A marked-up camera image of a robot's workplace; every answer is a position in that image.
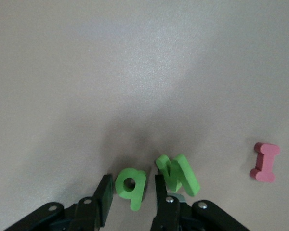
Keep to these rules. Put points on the red foam letter I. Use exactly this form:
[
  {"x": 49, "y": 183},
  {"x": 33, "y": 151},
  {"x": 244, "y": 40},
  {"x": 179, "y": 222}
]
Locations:
[{"x": 265, "y": 161}]

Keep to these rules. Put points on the green foam letter N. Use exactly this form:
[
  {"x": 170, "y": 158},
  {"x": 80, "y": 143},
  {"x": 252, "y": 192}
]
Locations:
[{"x": 185, "y": 173}]

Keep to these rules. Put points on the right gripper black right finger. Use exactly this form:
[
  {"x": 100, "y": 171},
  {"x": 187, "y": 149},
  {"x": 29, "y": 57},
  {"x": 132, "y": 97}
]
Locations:
[{"x": 168, "y": 214}]

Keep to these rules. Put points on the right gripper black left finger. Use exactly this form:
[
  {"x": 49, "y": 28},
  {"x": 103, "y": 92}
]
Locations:
[{"x": 86, "y": 214}]

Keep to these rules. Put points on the green foam letter q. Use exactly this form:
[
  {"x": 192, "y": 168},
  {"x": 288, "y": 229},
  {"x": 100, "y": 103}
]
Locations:
[{"x": 138, "y": 190}]

